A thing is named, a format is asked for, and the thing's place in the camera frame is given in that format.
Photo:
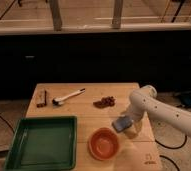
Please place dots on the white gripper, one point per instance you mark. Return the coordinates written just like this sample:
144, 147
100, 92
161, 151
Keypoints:
135, 114

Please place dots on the blue grey sponge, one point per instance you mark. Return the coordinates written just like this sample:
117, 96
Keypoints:
121, 124

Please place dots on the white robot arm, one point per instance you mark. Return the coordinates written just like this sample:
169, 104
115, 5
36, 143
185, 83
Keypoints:
144, 100

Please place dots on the green plastic tray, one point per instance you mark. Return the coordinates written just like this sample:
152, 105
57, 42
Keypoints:
43, 144

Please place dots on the orange bowl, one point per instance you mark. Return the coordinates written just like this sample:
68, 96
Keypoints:
103, 144

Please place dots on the brown crumbly food pile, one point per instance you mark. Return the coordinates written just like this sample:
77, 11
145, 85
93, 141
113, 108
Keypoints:
105, 102

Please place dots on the black device on floor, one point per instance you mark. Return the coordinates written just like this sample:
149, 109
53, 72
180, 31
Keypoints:
185, 99

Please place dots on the brown chocolate bar piece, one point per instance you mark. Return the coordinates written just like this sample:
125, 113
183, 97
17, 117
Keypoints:
41, 99

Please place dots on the white handled brush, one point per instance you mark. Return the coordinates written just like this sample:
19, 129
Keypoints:
58, 101

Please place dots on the right wooden post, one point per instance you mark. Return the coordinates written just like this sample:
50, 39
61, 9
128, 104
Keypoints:
117, 13

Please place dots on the wooden post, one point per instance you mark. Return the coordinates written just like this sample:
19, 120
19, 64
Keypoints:
117, 13
56, 16

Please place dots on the left wooden post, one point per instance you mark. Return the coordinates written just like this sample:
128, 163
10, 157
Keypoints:
56, 16

